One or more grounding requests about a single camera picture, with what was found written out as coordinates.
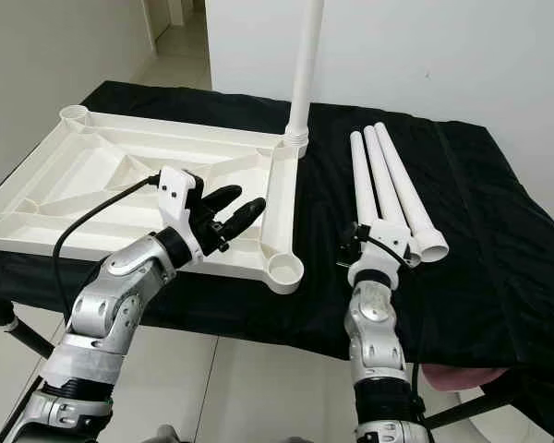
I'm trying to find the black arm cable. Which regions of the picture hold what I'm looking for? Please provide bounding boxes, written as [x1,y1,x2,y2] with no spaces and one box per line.
[360,226,424,270]
[51,173,163,296]

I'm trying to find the pink stool seat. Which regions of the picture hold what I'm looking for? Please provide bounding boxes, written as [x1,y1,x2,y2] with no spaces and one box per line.
[420,365,513,393]

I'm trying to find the white plastic table leg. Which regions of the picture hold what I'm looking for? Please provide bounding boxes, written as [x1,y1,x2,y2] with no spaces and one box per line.
[362,126,418,264]
[349,132,375,232]
[374,122,451,264]
[282,0,326,150]

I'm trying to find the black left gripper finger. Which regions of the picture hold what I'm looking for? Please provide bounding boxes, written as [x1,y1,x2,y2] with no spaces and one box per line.
[198,184,244,216]
[215,196,268,243]

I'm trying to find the white plastic children table top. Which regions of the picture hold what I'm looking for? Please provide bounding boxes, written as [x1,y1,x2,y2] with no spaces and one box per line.
[0,104,306,296]

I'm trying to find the black metal frame leg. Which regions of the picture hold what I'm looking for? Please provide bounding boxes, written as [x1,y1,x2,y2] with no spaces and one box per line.
[0,318,56,365]
[425,388,529,431]

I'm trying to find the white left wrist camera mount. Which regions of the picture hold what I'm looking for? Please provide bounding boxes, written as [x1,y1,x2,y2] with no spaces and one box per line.
[159,166,206,264]

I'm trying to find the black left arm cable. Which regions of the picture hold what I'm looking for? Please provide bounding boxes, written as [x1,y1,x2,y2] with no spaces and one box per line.
[51,173,163,296]

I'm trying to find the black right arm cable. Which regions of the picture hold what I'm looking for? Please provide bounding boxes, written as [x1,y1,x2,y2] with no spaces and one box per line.
[360,226,424,270]

